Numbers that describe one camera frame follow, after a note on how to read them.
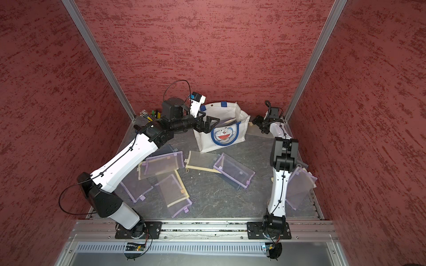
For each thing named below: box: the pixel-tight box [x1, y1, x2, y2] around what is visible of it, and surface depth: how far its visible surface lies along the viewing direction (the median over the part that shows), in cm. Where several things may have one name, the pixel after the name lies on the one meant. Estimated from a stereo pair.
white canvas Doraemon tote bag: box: [193, 101, 251, 153], surface depth 100 cm
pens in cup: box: [151, 109, 159, 119], surface depth 111 cm
